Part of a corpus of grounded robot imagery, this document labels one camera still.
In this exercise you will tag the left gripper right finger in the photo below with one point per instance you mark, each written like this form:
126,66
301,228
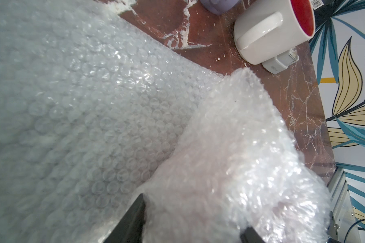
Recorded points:
251,236

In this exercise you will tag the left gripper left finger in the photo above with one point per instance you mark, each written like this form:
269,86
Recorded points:
130,227

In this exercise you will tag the lavender mug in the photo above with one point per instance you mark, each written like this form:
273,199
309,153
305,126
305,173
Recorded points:
219,7

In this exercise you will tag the white mug red inside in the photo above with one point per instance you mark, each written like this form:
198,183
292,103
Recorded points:
269,28

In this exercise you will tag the small green white box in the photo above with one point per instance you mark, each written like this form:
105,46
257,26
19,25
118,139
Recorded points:
281,62

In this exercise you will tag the clear bubble wrap sheet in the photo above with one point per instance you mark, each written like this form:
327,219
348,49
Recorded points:
94,112

